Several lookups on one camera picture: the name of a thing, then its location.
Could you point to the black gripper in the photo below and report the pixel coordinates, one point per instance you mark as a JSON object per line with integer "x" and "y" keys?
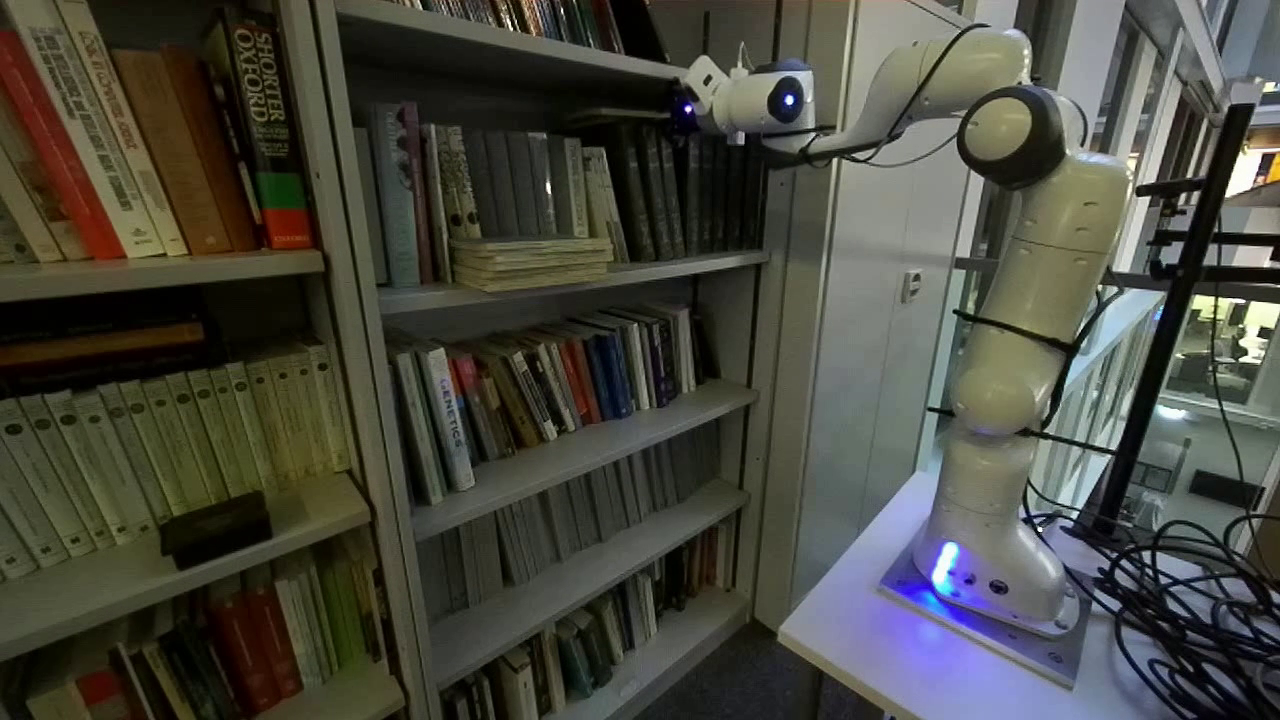
{"x": 685, "y": 112}

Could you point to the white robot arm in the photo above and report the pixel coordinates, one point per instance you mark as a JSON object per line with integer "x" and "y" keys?
{"x": 1021, "y": 136}

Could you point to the dark encyclopedia books row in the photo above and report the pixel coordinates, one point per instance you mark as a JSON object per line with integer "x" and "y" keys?
{"x": 685, "y": 194}

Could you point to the grey Machine Intelligence books row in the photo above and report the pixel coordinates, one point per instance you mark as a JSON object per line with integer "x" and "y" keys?
{"x": 539, "y": 187}

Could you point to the stack of cream paper books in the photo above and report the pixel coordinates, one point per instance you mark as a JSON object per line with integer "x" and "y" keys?
{"x": 511, "y": 265}

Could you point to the grey right bookshelf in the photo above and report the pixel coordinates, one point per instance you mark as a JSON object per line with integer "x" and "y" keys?
{"x": 559, "y": 287}

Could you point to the grey bookshelf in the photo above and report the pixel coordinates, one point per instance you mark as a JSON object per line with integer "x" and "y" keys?
{"x": 300, "y": 626}
{"x": 559, "y": 287}

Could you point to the brown hardcover book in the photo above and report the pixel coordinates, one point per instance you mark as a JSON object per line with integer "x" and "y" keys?
{"x": 189, "y": 151}

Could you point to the black metal stand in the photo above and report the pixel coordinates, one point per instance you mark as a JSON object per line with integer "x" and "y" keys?
{"x": 1175, "y": 282}

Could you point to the white robot table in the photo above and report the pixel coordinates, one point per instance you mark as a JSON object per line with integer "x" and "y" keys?
{"x": 1170, "y": 637}

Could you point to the red hardcover book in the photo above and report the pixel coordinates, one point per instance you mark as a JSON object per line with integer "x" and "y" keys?
{"x": 55, "y": 151}

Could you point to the grey left bookshelf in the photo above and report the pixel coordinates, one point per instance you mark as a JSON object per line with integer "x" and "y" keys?
{"x": 300, "y": 626}

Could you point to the black box on shelf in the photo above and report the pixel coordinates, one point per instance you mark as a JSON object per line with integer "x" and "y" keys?
{"x": 215, "y": 529}

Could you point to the white book series row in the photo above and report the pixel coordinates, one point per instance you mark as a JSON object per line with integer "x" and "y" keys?
{"x": 89, "y": 469}

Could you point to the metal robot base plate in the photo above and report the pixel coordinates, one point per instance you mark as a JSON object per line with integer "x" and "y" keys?
{"x": 985, "y": 623}

